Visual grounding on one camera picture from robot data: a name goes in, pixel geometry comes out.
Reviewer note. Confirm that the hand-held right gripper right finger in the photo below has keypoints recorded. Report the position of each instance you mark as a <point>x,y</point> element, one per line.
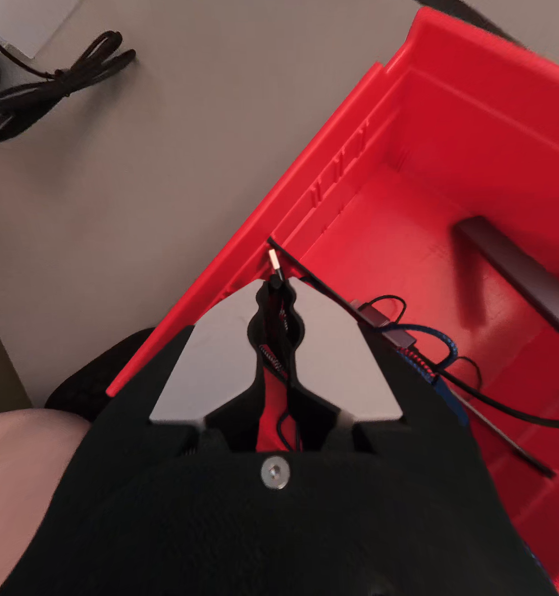
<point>340,363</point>

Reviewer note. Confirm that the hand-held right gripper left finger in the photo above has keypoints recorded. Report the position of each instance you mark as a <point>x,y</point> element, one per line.
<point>209,363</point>

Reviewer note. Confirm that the red plastic bin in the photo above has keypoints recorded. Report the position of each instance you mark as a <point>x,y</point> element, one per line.
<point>400,233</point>

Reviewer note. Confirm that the person's right forearm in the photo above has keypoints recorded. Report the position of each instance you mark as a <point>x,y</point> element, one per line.
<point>18,489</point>

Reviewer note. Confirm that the black bin divider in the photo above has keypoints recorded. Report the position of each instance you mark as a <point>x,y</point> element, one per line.
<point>531,457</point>

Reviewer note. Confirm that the white stand base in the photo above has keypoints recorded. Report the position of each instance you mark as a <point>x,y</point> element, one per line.
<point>28,23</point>

